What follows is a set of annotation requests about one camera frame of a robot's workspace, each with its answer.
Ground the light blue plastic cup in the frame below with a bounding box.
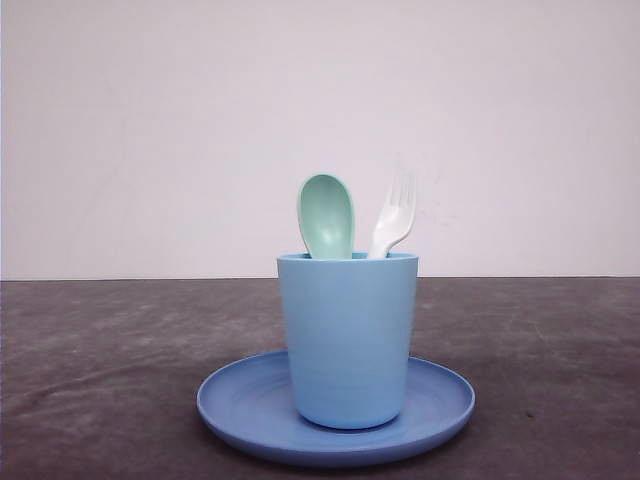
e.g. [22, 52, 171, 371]
[277, 252, 419, 429]

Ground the green plastic spoon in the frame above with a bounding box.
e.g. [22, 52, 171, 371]
[297, 174, 355, 260]

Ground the white plastic fork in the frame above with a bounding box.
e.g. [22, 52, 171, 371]
[368, 161, 417, 259]

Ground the blue plastic plate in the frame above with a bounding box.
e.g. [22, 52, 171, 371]
[196, 350, 476, 469]

